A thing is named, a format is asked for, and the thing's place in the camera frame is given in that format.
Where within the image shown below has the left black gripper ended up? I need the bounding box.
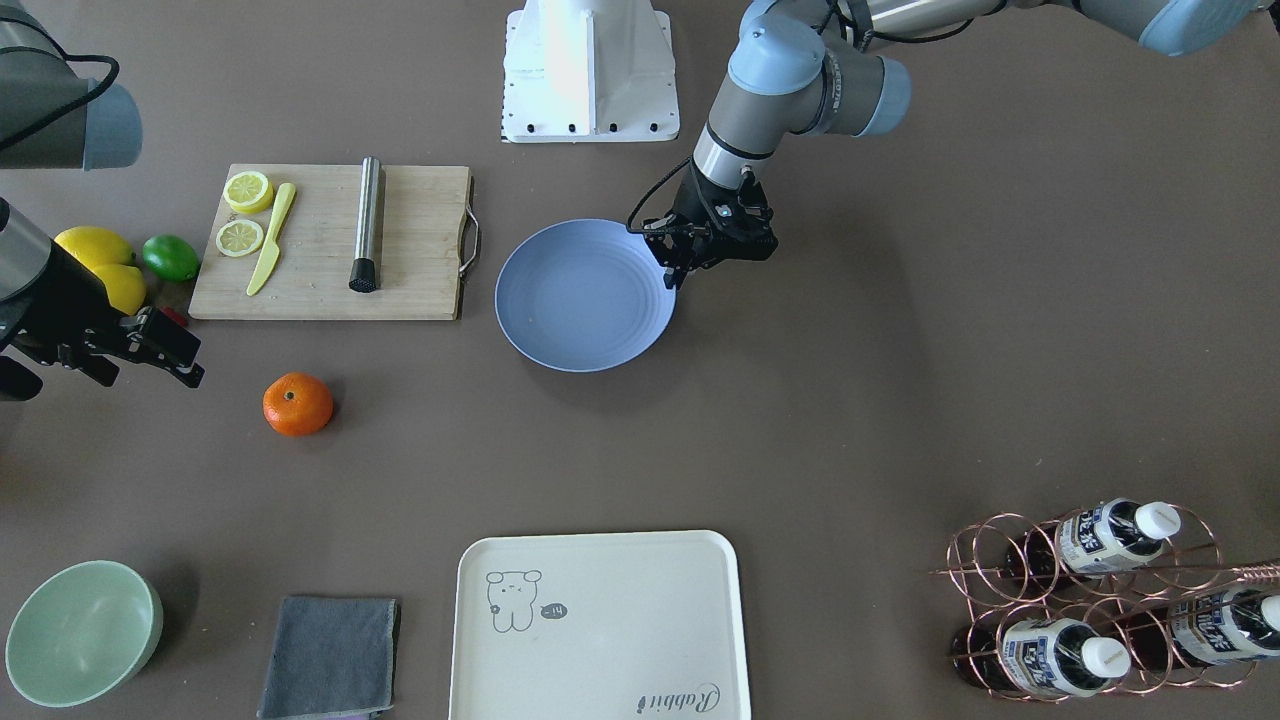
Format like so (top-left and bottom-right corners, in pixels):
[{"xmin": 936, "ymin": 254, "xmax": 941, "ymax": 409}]
[{"xmin": 643, "ymin": 165, "xmax": 778, "ymax": 292}]

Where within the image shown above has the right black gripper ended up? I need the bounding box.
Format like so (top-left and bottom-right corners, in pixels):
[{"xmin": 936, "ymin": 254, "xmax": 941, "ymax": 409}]
[{"xmin": 1, "ymin": 247, "xmax": 205, "ymax": 389}]

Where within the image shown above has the blue plate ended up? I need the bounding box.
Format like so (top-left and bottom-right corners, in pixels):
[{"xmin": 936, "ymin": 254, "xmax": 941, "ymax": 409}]
[{"xmin": 495, "ymin": 219, "xmax": 677, "ymax": 373}]

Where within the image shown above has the orange mandarin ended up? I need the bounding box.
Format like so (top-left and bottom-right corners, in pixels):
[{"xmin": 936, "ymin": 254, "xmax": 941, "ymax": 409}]
[{"xmin": 262, "ymin": 372, "xmax": 335, "ymax": 437}]

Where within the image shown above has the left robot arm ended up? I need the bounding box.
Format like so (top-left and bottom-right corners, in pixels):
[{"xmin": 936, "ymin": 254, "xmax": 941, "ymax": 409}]
[{"xmin": 636, "ymin": 1, "xmax": 1005, "ymax": 291}]

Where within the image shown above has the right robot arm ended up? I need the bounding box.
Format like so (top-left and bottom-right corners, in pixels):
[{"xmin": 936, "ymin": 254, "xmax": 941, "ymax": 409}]
[{"xmin": 1, "ymin": 1, "xmax": 204, "ymax": 388}]

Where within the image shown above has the red strawberry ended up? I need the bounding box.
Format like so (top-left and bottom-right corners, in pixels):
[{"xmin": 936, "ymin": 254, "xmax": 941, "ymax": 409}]
[{"xmin": 160, "ymin": 306, "xmax": 189, "ymax": 328}]

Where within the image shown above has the yellow lemon lower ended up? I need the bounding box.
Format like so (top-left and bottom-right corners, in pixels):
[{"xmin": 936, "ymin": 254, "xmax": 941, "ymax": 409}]
[{"xmin": 91, "ymin": 264, "xmax": 147, "ymax": 315}]

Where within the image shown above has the yellow lemon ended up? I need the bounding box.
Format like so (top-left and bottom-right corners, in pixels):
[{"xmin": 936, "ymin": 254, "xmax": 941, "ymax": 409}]
[
  {"xmin": 52, "ymin": 225, "xmax": 134, "ymax": 269},
  {"xmin": 91, "ymin": 264, "xmax": 147, "ymax": 315}
]

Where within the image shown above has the green lime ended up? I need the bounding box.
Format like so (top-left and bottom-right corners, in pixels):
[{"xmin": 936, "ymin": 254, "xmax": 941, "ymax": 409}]
[{"xmin": 141, "ymin": 234, "xmax": 201, "ymax": 282}]

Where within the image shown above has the yellow lemon upper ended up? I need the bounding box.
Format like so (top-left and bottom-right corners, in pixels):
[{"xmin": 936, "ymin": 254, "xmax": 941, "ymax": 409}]
[{"xmin": 52, "ymin": 225, "xmax": 134, "ymax": 269}]

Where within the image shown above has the lemon slice lower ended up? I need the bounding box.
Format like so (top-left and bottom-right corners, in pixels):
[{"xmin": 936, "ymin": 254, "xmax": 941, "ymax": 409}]
[{"xmin": 214, "ymin": 218, "xmax": 266, "ymax": 258}]

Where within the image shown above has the lemon slice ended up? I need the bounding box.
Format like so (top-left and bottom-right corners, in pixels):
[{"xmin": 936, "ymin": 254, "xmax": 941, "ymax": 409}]
[
  {"xmin": 221, "ymin": 170, "xmax": 275, "ymax": 215},
  {"xmin": 214, "ymin": 218, "xmax": 266, "ymax": 258}
]

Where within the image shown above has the yellow plastic knife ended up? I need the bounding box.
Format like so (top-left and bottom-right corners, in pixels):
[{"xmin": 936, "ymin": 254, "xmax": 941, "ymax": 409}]
[{"xmin": 244, "ymin": 182, "xmax": 297, "ymax": 297}]

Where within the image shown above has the wooden cutting board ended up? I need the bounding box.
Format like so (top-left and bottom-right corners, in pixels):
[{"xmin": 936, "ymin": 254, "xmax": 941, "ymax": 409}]
[{"xmin": 189, "ymin": 163, "xmax": 472, "ymax": 322}]

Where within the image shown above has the lemon slice upper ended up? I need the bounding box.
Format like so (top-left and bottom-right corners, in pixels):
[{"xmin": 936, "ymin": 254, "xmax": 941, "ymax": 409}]
[{"xmin": 221, "ymin": 170, "xmax": 275, "ymax": 215}]

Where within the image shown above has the steel muddler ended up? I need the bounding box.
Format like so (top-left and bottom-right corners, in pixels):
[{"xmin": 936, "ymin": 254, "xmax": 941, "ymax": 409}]
[{"xmin": 348, "ymin": 156, "xmax": 384, "ymax": 293}]

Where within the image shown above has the green bowl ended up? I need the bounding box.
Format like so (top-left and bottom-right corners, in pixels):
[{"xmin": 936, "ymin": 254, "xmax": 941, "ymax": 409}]
[{"xmin": 5, "ymin": 560, "xmax": 164, "ymax": 708}]

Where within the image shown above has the grey folded cloth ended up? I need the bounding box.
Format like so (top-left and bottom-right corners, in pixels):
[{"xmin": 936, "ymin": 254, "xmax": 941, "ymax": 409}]
[{"xmin": 256, "ymin": 594, "xmax": 399, "ymax": 719}]

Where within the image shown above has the cream rabbit tray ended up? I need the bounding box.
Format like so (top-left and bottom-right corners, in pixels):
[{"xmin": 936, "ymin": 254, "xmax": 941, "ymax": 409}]
[{"xmin": 449, "ymin": 530, "xmax": 753, "ymax": 719}]

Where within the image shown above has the drink bottle top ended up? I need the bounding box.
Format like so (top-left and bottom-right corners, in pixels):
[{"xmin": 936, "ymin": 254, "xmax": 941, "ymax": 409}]
[{"xmin": 1001, "ymin": 498, "xmax": 1181, "ymax": 589}]

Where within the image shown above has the drink bottle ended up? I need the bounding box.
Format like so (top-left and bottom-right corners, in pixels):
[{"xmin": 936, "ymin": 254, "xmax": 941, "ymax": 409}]
[
  {"xmin": 1001, "ymin": 498, "xmax": 1181, "ymax": 589},
  {"xmin": 1119, "ymin": 585, "xmax": 1279, "ymax": 673},
  {"xmin": 950, "ymin": 619, "xmax": 1132, "ymax": 701}
]

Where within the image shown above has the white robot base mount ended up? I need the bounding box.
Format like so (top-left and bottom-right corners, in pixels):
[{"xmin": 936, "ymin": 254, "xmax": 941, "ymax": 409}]
[{"xmin": 500, "ymin": 1, "xmax": 681, "ymax": 143}]

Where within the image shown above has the copper wire bottle rack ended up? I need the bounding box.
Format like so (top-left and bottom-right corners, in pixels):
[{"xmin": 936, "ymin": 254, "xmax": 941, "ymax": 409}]
[{"xmin": 943, "ymin": 498, "xmax": 1277, "ymax": 703}]

